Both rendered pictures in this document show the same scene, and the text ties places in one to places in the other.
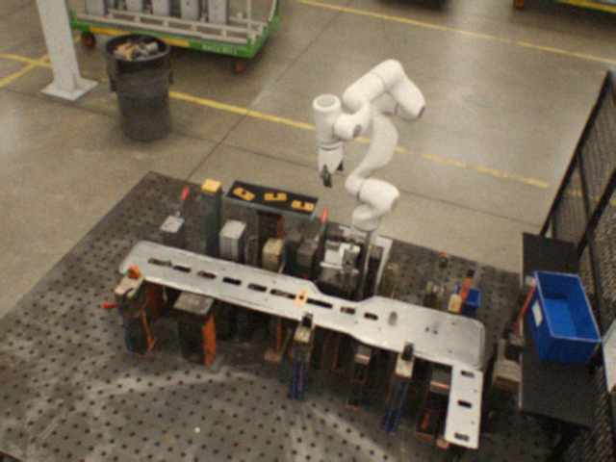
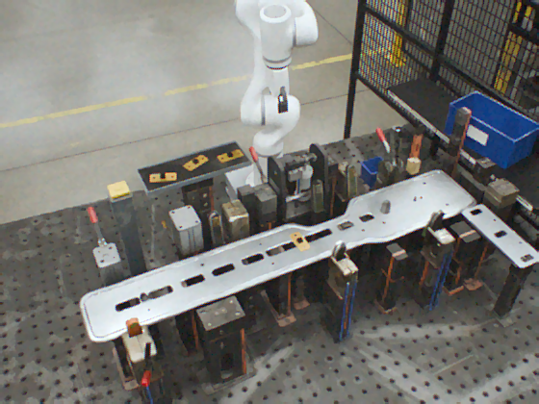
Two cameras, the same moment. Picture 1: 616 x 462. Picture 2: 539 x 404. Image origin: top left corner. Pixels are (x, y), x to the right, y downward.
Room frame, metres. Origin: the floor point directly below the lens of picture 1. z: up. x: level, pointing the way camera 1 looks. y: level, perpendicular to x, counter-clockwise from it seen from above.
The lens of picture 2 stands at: (0.53, 0.88, 2.34)
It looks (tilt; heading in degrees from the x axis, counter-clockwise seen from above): 42 degrees down; 321
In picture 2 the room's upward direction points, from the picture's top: straight up
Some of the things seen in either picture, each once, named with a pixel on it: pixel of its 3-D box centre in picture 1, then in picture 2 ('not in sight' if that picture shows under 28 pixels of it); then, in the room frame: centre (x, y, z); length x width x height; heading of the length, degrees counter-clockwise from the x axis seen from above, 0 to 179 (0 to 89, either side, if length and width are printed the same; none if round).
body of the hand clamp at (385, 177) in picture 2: (425, 319); (383, 198); (1.51, -0.49, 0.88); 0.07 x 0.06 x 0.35; 167
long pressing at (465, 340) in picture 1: (295, 299); (295, 245); (1.46, 0.02, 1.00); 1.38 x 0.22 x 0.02; 77
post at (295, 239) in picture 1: (293, 271); (247, 230); (1.69, 0.04, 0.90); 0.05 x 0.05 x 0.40; 77
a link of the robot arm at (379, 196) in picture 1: (374, 205); (276, 123); (1.91, -0.28, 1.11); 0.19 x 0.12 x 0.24; 55
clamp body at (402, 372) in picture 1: (396, 394); (430, 268); (1.17, -0.35, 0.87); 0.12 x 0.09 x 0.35; 167
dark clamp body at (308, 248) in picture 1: (305, 280); (265, 230); (1.66, -0.01, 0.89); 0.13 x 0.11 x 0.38; 167
